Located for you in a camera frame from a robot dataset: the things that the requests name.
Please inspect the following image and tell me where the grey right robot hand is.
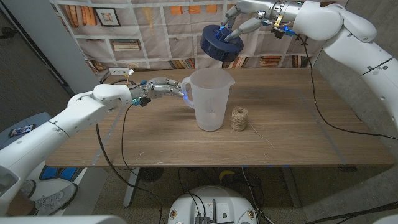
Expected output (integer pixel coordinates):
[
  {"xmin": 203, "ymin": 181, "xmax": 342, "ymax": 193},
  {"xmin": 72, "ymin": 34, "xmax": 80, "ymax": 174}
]
[{"xmin": 221, "ymin": 0, "xmax": 274, "ymax": 43}]

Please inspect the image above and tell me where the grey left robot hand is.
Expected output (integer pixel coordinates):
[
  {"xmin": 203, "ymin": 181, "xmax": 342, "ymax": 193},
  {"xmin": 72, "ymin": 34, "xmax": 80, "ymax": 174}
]
[{"xmin": 138, "ymin": 77, "xmax": 187, "ymax": 100}]

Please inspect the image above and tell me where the translucent plastic pitcher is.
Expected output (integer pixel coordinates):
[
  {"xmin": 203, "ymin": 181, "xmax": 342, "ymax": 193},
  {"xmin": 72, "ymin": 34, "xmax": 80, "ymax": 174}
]
[{"xmin": 180, "ymin": 68, "xmax": 236, "ymax": 132}]

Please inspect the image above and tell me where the dark blue pitcher lid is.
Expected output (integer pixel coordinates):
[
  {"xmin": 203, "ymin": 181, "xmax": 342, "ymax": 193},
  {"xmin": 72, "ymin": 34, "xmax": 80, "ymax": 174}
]
[{"xmin": 200, "ymin": 24, "xmax": 244, "ymax": 63}]

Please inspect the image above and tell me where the white power strip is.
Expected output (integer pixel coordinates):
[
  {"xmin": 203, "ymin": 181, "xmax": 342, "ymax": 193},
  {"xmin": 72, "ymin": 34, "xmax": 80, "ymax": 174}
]
[{"xmin": 108, "ymin": 67, "xmax": 135, "ymax": 76}]

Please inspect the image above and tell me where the printed bookshelf backdrop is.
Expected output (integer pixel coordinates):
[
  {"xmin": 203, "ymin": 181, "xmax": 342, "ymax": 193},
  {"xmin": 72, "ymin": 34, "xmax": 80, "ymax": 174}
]
[{"xmin": 49, "ymin": 0, "xmax": 349, "ymax": 82}]

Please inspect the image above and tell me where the brown twine spool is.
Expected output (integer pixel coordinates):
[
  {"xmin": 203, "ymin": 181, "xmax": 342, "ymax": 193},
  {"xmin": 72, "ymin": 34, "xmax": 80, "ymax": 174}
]
[{"xmin": 231, "ymin": 106, "xmax": 277, "ymax": 151}]

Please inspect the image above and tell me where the black round fan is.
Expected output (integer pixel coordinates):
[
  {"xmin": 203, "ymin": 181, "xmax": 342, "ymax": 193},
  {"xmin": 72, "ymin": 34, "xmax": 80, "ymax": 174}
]
[{"xmin": 139, "ymin": 167, "xmax": 165, "ymax": 183}]

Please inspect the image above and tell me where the white table leg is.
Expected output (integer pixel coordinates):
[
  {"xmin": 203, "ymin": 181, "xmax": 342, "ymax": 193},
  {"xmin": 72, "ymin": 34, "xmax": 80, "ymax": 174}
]
[{"xmin": 123, "ymin": 167, "xmax": 141, "ymax": 208}]

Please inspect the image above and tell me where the yellow curved object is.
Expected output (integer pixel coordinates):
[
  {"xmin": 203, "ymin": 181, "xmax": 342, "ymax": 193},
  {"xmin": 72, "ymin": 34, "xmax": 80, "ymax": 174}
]
[{"xmin": 218, "ymin": 170, "xmax": 236, "ymax": 184}]

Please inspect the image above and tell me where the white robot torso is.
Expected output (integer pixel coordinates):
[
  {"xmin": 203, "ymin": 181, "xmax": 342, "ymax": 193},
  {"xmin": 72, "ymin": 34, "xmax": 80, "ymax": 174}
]
[{"xmin": 167, "ymin": 185, "xmax": 258, "ymax": 224}]

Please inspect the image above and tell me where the white board with blue patches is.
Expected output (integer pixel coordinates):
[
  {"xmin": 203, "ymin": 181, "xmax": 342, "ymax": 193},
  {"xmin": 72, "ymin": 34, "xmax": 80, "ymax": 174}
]
[{"xmin": 18, "ymin": 163, "xmax": 108, "ymax": 216}]

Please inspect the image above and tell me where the black smartphone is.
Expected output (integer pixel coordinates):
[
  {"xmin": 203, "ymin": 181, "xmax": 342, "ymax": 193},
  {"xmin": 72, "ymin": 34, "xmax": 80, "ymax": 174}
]
[{"xmin": 8, "ymin": 124, "xmax": 37, "ymax": 138}]

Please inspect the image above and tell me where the grey sneaker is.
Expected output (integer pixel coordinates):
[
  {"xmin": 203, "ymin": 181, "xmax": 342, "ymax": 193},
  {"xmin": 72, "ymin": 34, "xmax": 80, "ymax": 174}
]
[
  {"xmin": 32, "ymin": 183, "xmax": 78, "ymax": 217},
  {"xmin": 20, "ymin": 179, "xmax": 37, "ymax": 199}
]

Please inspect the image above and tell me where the grey table leg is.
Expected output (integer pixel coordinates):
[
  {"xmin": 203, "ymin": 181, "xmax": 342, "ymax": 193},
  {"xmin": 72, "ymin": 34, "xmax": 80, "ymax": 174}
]
[{"xmin": 281, "ymin": 167, "xmax": 302, "ymax": 208}]

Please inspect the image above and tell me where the person's bare leg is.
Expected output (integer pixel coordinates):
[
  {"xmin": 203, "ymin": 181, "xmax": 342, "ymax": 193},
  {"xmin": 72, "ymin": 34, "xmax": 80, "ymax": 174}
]
[{"xmin": 6, "ymin": 191, "xmax": 35, "ymax": 217}]

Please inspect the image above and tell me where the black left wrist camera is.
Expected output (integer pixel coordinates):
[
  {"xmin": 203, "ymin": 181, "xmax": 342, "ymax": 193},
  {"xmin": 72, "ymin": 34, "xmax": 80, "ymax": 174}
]
[{"xmin": 132, "ymin": 96, "xmax": 152, "ymax": 108}]

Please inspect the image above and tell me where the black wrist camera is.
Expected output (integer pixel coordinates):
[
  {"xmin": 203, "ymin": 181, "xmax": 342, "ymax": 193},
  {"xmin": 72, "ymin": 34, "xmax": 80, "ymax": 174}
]
[
  {"xmin": 271, "ymin": 26, "xmax": 296, "ymax": 40},
  {"xmin": 132, "ymin": 96, "xmax": 152, "ymax": 108}
]

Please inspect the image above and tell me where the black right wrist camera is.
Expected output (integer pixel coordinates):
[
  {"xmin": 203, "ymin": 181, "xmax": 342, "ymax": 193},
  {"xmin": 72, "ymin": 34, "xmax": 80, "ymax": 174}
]
[{"xmin": 271, "ymin": 26, "xmax": 296, "ymax": 40}]

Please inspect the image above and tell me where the thin black left arm wire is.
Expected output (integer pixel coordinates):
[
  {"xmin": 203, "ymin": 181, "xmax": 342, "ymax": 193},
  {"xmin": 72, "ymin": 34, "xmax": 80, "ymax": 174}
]
[{"xmin": 120, "ymin": 105, "xmax": 141, "ymax": 180}]

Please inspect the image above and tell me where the thin black arm wire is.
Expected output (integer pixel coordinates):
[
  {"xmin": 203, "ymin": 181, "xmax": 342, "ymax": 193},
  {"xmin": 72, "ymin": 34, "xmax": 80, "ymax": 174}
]
[
  {"xmin": 295, "ymin": 34, "xmax": 398, "ymax": 141},
  {"xmin": 120, "ymin": 105, "xmax": 141, "ymax": 180}
]

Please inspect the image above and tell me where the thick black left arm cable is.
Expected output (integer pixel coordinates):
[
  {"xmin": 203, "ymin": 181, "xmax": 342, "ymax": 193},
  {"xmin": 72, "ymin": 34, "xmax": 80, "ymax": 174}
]
[{"xmin": 95, "ymin": 78, "xmax": 165, "ymax": 224}]

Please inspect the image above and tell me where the thin black right arm wire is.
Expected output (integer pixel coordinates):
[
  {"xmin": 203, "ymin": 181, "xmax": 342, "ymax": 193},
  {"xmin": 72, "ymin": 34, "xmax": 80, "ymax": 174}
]
[{"xmin": 295, "ymin": 34, "xmax": 398, "ymax": 141}]

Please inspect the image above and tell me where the thick black floor cable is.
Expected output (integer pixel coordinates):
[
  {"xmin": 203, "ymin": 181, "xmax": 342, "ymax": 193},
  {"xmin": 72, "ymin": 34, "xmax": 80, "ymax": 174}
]
[{"xmin": 306, "ymin": 200, "xmax": 398, "ymax": 224}]

